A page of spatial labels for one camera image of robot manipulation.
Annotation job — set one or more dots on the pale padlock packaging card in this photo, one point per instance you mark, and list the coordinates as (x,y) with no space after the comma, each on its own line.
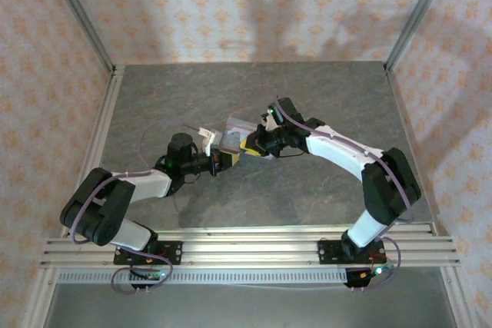
(234,136)

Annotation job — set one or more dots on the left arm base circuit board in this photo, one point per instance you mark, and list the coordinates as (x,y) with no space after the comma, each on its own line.
(151,275)

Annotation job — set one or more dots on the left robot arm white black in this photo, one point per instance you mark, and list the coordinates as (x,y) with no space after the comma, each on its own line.
(150,186)

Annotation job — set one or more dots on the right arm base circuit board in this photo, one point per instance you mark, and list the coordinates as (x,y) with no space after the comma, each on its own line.
(365,279)

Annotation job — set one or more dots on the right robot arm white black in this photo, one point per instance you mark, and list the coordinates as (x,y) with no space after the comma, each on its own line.
(338,147)

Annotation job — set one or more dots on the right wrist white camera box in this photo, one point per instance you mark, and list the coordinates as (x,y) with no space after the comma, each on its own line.
(269,122)

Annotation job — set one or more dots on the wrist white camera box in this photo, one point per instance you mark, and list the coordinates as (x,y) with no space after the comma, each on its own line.
(269,122)
(209,140)

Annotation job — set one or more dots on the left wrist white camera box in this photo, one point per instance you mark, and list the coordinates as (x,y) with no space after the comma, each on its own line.
(209,140)

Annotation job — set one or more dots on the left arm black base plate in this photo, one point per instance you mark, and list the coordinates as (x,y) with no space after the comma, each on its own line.
(169,252)

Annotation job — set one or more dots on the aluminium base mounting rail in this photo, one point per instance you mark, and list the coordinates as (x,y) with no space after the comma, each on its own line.
(250,245)

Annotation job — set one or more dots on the aluminium table edge rail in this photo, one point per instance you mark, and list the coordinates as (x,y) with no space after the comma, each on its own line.
(98,140)
(413,143)

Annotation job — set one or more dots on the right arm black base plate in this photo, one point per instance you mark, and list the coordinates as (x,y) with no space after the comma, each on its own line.
(330,251)

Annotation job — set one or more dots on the aluminium frame corner post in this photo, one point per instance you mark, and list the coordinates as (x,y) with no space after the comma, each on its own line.
(419,11)
(82,20)

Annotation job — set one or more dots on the aluminium frame lower bar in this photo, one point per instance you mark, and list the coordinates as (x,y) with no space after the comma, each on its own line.
(42,301)
(455,297)

